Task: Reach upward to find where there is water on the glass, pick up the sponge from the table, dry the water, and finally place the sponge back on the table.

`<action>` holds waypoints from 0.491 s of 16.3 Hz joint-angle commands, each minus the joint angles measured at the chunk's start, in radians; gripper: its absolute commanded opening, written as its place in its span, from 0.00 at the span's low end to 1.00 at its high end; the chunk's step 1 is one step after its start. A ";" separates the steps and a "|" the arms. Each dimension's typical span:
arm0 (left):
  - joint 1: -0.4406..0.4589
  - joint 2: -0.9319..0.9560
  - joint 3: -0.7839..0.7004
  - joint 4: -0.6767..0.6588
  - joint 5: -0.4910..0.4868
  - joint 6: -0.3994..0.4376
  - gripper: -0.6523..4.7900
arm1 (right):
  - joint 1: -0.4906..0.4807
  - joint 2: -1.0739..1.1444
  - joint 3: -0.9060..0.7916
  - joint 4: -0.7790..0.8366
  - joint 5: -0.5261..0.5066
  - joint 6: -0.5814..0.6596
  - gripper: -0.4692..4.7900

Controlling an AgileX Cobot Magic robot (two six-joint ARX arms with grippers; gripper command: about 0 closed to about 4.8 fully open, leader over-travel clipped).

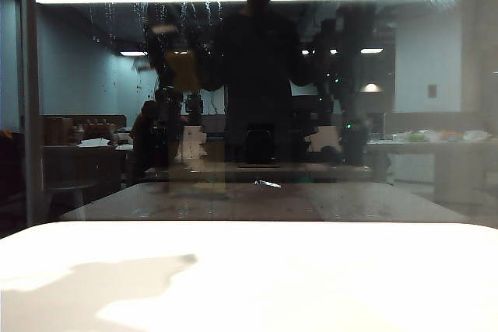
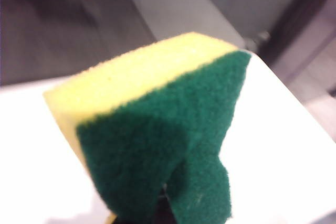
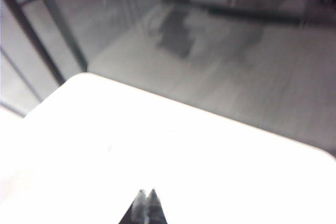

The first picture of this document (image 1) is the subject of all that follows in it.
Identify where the long white table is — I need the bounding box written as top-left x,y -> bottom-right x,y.
367,138 -> 498,203

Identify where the white plastic bag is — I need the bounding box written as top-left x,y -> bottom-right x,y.
419,128 -> 443,142
462,129 -> 492,142

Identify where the round grey stool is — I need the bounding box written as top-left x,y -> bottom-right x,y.
44,180 -> 99,222

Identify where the large glass pane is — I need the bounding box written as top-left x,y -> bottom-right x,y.
38,0 -> 498,230

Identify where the grey window frame post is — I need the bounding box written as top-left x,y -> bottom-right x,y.
21,0 -> 44,228

